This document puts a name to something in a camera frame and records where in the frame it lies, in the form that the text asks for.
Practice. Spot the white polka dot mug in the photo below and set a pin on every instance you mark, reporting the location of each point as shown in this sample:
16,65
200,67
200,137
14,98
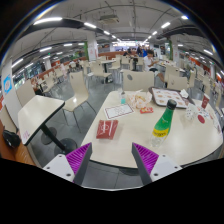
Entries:
191,112

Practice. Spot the white napkin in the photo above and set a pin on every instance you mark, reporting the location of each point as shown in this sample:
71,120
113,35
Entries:
184,93

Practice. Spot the group of beige chairs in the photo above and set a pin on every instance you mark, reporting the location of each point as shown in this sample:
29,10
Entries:
100,70

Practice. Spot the red paper cup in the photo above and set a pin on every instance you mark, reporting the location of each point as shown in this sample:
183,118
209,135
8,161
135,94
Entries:
205,101

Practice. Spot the clear plastic food bag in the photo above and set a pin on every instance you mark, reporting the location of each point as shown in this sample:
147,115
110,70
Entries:
139,99

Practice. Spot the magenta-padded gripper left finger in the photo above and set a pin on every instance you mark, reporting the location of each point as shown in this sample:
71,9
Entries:
78,156

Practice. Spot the green drink bottle black cap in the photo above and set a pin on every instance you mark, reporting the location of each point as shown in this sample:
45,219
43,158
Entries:
163,125

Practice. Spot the red tissue pack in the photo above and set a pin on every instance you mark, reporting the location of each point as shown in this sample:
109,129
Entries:
107,129

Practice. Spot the dark tray with paper liner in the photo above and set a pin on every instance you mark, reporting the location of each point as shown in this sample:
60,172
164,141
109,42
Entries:
165,97

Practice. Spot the small red sauce packet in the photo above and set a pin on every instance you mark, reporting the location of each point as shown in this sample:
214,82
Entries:
146,110

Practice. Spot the white pedestal dining table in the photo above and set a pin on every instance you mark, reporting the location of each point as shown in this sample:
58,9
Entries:
38,115

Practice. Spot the black bag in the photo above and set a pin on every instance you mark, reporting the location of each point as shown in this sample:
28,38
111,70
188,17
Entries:
11,138

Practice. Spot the colourful printed paper sheet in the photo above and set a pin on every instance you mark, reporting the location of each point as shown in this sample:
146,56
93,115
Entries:
211,118

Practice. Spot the ceiling air conditioner unit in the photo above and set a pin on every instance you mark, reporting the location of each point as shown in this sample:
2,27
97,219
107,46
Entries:
108,18

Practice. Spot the group of ceiling lights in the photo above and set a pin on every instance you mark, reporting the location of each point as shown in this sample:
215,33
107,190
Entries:
47,20

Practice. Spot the flat round red coaster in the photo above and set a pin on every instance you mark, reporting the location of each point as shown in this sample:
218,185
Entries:
201,119

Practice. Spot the small clear sanitizer bottle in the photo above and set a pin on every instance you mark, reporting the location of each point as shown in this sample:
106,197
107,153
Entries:
122,97

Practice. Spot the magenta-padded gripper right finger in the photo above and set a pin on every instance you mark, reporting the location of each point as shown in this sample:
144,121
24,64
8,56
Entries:
146,156

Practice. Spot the person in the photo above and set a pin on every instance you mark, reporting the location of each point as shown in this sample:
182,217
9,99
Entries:
144,52
148,61

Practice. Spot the white red-bordered paper card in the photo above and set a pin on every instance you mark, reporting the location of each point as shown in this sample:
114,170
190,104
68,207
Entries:
118,111

